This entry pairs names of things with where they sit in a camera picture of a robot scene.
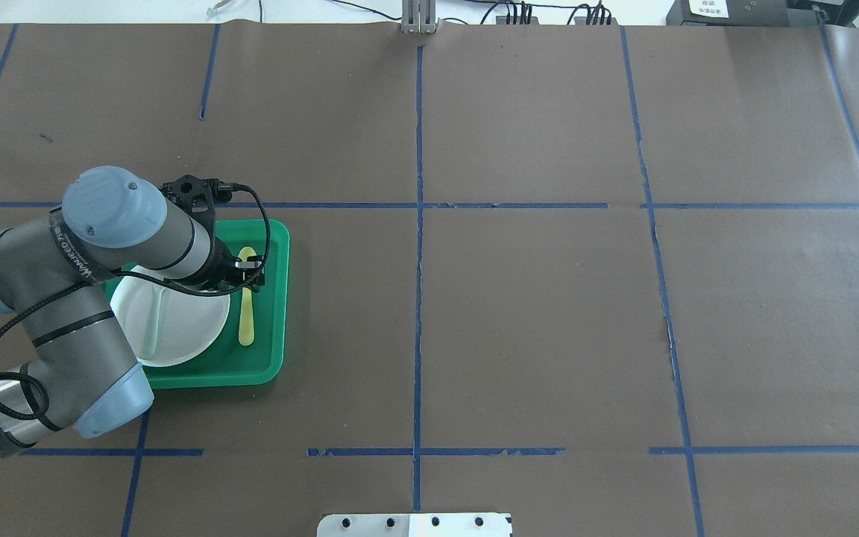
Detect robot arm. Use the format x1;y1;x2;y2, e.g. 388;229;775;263
0;166;266;461

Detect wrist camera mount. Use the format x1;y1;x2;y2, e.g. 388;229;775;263
158;175;234;229

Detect aluminium frame post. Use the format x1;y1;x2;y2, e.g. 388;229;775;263
400;0;439;34

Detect black desktop box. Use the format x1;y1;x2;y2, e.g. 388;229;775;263
665;1;790;28

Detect yellow plastic spoon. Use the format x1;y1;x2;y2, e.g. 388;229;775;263
238;288;255;347

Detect green plastic tray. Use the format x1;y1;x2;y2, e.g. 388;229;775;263
102;220;290;390

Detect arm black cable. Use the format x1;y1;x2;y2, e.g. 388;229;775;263
0;183;271;450

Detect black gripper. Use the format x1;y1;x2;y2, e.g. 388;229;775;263
195;239;265;292

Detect white round plate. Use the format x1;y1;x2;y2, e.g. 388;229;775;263
110;277;230;368

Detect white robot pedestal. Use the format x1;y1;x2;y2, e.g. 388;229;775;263
316;512;514;536

